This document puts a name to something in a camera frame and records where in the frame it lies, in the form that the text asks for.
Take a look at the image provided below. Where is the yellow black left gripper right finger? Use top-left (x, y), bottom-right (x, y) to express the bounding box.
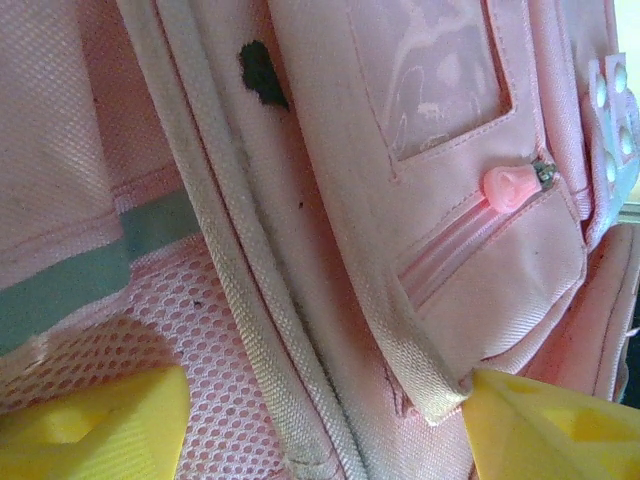
top-left (462, 367), bottom-right (640, 480)

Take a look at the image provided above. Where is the pink student backpack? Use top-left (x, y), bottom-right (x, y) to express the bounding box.
top-left (0, 0), bottom-right (640, 480)

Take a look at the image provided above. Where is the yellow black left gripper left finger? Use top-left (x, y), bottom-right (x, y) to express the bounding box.
top-left (0, 364), bottom-right (191, 480)

